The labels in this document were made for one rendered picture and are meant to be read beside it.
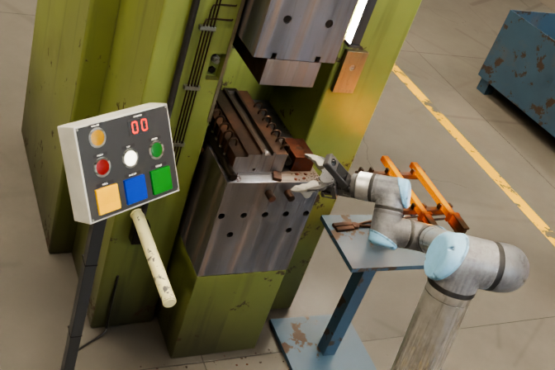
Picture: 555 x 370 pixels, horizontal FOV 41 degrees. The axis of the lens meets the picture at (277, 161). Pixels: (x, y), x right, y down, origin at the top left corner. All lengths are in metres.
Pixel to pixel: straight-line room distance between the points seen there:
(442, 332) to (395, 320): 1.90
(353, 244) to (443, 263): 1.17
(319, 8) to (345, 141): 0.74
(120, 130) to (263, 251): 0.89
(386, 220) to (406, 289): 1.66
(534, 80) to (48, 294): 4.14
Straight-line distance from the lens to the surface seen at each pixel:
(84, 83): 2.90
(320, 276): 3.72
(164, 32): 2.34
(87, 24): 2.78
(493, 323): 4.01
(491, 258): 1.75
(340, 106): 2.77
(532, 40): 6.12
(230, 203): 2.57
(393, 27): 2.69
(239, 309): 3.01
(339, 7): 2.35
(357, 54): 2.64
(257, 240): 2.75
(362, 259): 2.80
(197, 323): 2.99
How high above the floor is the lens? 2.35
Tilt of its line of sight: 32 degrees down
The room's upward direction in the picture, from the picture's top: 20 degrees clockwise
